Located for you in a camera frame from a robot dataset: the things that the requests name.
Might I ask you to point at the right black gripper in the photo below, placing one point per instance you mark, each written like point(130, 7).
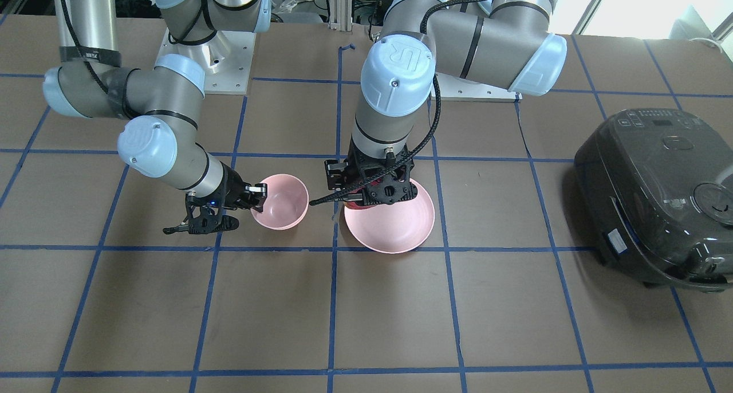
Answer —
point(232, 189)

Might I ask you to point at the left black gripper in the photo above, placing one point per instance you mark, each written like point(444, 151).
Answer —
point(334, 174)

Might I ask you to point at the pink bowl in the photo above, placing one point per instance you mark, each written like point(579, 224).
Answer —
point(286, 204)

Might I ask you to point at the red apple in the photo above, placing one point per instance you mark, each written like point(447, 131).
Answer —
point(362, 199)

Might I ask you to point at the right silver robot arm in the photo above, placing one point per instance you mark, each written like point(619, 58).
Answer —
point(161, 107)

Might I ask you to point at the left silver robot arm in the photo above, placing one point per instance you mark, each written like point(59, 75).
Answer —
point(502, 43)

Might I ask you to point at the pink plate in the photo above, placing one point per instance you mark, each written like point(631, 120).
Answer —
point(393, 229)

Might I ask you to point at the black rice cooker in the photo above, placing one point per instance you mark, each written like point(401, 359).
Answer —
point(657, 184)

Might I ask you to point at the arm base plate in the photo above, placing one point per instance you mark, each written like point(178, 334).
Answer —
point(216, 62)
point(459, 89)

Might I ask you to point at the aluminium frame post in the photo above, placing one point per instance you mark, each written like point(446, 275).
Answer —
point(340, 15)

